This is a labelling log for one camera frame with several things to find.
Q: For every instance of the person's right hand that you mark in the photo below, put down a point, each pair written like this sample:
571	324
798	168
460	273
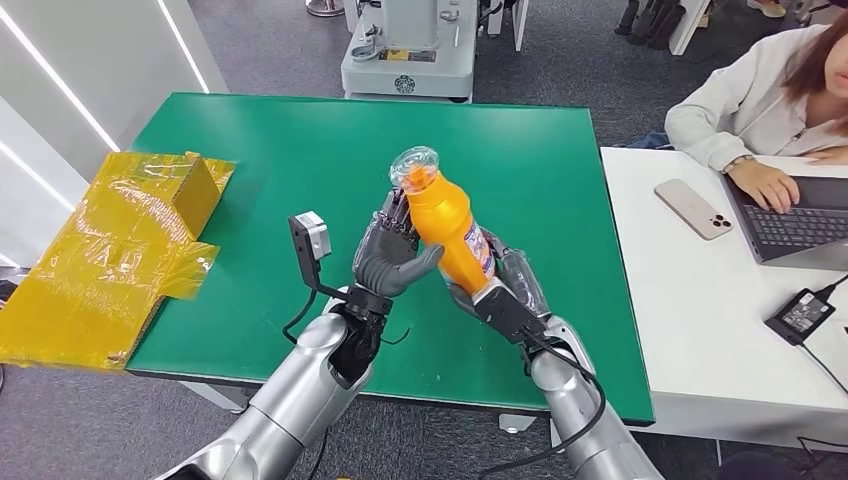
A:
768	187

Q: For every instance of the person's left hand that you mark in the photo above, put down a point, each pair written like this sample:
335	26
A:
831	156

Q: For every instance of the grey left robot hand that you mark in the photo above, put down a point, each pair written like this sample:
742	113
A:
387	262

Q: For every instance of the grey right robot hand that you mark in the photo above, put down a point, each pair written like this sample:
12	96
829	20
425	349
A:
523	278

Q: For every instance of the orange detergent bottle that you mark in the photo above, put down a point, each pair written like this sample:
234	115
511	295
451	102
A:
447	225

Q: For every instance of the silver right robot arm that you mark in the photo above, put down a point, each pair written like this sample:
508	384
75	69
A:
583	417

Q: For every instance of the grey robot base machine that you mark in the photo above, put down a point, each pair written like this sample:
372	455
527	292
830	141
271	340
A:
411	73

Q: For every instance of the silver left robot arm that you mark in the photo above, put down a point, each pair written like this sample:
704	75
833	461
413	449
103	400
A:
298	404

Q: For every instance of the dark grey laptop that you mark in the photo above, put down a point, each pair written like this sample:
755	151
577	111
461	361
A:
795	228

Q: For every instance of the beige smartphone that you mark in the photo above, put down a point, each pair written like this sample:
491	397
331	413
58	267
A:
692	208

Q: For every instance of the person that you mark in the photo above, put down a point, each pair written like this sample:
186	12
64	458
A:
742	106

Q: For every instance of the black power adapter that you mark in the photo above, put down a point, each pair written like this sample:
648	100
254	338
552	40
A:
800	316

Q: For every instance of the light coloured shoe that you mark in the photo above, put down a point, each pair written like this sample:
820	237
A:
767	8

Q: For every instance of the white desk leg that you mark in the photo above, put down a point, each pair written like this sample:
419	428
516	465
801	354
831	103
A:
686	26

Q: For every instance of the black shoes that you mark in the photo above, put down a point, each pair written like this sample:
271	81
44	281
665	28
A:
652	23

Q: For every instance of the white table leg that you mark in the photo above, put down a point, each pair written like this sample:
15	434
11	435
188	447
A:
212	396

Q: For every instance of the white furniture panel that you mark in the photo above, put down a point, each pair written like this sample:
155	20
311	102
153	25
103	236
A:
519	20

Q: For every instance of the chrome stand base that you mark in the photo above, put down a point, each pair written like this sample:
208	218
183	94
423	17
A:
324	8

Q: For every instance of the yellow taped cardboard box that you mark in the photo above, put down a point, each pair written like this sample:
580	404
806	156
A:
99	265

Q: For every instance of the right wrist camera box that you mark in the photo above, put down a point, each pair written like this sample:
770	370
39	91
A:
507	311

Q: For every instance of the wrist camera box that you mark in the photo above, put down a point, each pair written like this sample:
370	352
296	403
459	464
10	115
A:
310	245
507	311

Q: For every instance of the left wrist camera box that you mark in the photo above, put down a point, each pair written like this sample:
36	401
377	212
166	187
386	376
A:
310	245

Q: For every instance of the white table foot bracket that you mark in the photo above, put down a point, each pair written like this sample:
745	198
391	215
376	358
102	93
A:
555	434
517	424

